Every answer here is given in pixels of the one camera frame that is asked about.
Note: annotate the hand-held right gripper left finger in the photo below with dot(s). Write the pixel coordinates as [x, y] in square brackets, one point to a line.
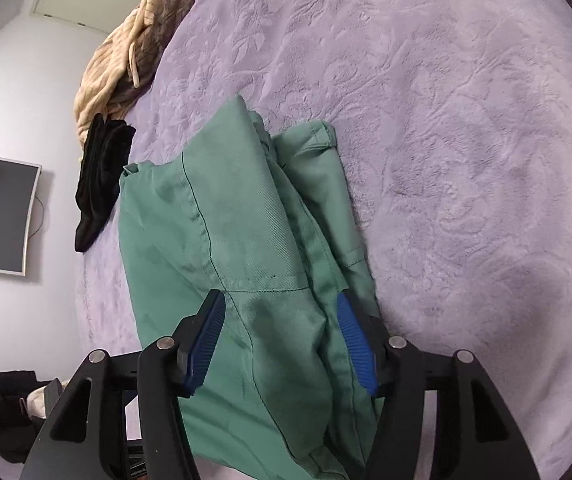
[204, 345]

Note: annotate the wall-mounted screen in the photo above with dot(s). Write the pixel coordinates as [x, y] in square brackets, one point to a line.
[8, 215]

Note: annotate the green pants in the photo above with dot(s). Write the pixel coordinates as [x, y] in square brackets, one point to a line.
[246, 220]

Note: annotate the black folded cloth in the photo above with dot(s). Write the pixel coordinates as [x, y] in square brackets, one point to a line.
[98, 180]

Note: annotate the beige and brown ribbed blanket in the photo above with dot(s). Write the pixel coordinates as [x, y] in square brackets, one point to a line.
[115, 60]

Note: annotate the purple fleece blanket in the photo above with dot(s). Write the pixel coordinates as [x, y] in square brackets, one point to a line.
[441, 110]

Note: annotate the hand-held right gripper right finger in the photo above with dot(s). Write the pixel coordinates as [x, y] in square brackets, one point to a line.
[356, 340]

